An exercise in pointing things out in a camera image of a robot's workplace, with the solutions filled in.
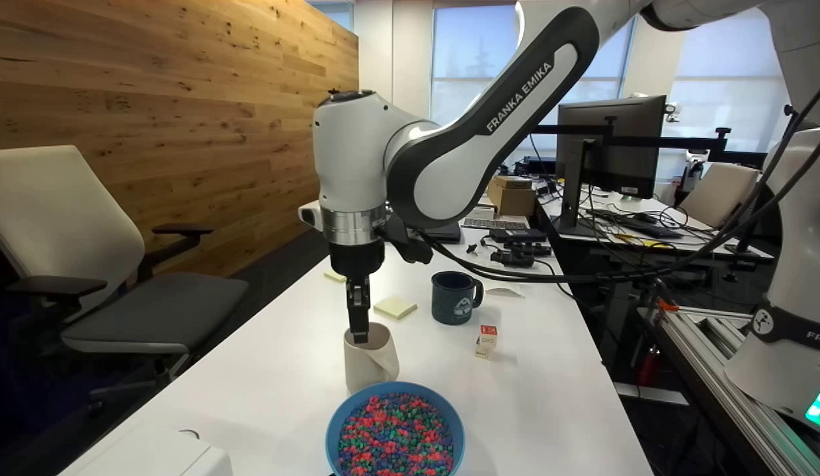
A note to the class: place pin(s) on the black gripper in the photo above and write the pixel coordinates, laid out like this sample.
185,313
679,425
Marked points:
359,261

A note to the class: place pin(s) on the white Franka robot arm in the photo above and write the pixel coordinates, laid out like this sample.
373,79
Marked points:
480,134

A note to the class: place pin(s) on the white paper cup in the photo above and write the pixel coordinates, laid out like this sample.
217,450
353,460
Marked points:
372,366

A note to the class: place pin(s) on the red letter block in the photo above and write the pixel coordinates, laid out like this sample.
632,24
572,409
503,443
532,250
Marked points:
487,332

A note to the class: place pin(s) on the cream wooden letter block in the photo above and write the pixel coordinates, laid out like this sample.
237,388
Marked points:
487,349

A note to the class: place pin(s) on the yellow sticky note pad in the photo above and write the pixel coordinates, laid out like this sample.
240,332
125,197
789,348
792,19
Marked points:
335,275
394,307

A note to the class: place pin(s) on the dark teal speckled mug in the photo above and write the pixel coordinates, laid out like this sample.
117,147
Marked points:
454,296

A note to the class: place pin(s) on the blue bowl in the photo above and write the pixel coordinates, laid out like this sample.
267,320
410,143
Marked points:
335,431

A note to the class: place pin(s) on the colourful candy beads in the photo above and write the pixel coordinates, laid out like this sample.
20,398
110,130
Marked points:
394,436

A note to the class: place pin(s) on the black electronic device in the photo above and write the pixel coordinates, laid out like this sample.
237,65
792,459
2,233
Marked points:
516,250

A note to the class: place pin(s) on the brown cardboard box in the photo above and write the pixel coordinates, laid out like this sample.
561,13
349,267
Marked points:
513,197

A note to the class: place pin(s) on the grey white office chair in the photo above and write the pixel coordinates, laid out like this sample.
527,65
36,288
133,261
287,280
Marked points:
147,313

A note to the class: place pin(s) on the white box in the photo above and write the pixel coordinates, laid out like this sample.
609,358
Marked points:
204,460

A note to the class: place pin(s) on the black keyboard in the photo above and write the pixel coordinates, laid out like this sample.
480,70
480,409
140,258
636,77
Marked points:
639,224

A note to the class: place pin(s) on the black computer monitor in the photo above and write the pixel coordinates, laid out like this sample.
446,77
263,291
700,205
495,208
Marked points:
618,140

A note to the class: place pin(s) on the beige office chair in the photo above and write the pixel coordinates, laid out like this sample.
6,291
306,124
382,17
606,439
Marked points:
718,189

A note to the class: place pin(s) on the aluminium mounting rail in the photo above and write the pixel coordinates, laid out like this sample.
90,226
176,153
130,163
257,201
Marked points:
737,398

